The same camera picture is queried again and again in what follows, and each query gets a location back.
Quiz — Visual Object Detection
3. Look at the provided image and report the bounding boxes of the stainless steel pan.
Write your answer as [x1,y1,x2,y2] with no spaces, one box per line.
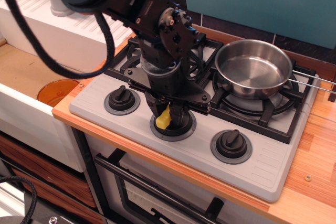
[214,39,335,100]

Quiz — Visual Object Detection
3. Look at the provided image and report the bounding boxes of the black middle stove knob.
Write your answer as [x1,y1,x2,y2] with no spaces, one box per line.
[150,111,197,142]

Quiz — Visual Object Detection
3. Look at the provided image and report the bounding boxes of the grey toy faucet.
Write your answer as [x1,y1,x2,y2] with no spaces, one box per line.
[50,0,74,17]

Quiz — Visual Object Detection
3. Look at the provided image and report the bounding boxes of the black burner grate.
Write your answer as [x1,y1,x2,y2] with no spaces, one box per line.
[187,60,317,145]
[105,33,223,93]

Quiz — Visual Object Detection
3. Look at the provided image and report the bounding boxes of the black right burner grate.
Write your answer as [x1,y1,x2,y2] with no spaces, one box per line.
[187,60,317,145]

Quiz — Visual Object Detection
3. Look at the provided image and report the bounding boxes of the black right stove knob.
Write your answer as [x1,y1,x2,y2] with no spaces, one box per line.
[210,129,253,165]

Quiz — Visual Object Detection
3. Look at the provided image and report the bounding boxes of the wooden drawer fronts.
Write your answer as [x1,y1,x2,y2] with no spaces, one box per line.
[1,132,103,223]

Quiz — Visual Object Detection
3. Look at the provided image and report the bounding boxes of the black left burner grate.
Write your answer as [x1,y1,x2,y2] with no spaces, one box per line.
[105,33,223,93]

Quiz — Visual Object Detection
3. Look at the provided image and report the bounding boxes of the black braided cable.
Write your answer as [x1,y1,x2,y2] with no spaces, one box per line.
[0,0,116,80]

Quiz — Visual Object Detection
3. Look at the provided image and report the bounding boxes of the orange plastic plate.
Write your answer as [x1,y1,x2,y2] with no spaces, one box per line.
[37,79,79,107]

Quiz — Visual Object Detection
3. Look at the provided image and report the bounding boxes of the black left stove knob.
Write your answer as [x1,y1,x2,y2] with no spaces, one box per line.
[104,85,140,116]

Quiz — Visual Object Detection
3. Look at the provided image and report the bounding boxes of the black stove knob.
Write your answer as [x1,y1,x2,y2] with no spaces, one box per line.
[104,85,140,116]
[210,129,253,165]
[150,111,197,142]

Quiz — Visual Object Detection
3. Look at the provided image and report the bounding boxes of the grey toy stove top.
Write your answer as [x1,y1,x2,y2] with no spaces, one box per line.
[68,34,321,204]

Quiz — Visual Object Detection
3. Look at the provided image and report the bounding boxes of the oven door with handle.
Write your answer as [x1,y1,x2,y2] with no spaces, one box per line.
[94,149,266,223]

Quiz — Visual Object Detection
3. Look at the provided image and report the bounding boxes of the white toy sink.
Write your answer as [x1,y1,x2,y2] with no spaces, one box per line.
[0,0,148,174]

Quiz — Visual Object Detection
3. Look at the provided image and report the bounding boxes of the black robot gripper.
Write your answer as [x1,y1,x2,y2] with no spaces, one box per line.
[124,67,211,127]

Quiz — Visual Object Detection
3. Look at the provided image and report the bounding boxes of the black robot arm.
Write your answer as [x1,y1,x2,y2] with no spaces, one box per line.
[62,0,209,129]

